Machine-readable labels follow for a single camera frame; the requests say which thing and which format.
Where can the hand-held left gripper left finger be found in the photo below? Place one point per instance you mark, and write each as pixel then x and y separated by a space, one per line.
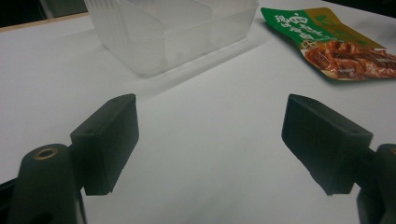
pixel 106 143

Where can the translucent plastic storage box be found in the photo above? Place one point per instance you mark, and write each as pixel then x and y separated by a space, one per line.
pixel 174 34

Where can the green snack packet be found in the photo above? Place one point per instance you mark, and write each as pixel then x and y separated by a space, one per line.
pixel 336 49

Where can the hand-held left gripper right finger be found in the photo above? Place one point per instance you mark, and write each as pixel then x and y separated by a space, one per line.
pixel 323 146

